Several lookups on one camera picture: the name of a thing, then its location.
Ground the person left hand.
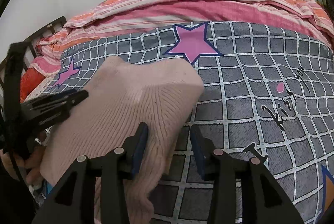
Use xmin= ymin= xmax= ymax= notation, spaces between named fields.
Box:
xmin=1 ymin=131 xmax=48 ymax=186

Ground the pink orange striped quilt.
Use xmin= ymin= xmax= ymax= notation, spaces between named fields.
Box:
xmin=30 ymin=0 xmax=333 ymax=77

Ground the pink knit sweater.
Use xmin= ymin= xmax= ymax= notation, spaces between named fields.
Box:
xmin=40 ymin=56 xmax=204 ymax=223

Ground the grey checked star blanket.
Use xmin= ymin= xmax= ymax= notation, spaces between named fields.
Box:
xmin=38 ymin=20 xmax=334 ymax=224

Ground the dark wooden headboard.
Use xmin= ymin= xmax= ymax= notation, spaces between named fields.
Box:
xmin=0 ymin=15 xmax=68 ymax=89

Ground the red pillow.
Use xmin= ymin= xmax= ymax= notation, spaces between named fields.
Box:
xmin=20 ymin=68 xmax=45 ymax=103

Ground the floral bed sheet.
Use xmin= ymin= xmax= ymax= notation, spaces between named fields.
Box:
xmin=24 ymin=75 xmax=56 ymax=102

